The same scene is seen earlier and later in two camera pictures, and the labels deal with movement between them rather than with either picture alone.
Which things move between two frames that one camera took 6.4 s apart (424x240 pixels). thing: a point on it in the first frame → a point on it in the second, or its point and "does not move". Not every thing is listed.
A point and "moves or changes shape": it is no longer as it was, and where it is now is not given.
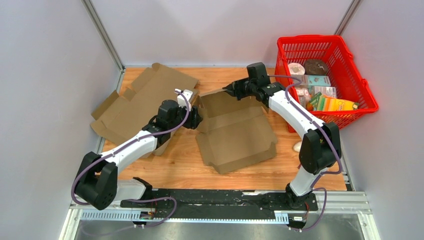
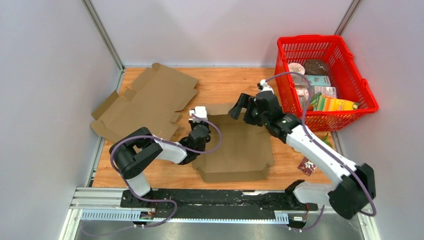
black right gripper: (234, 88) → (246, 101)
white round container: (296, 69) does not move
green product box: (318, 102) does not move
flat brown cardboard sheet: (120, 118) does not move
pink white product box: (304, 94) does not move
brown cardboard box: (235, 131) moves or changes shape
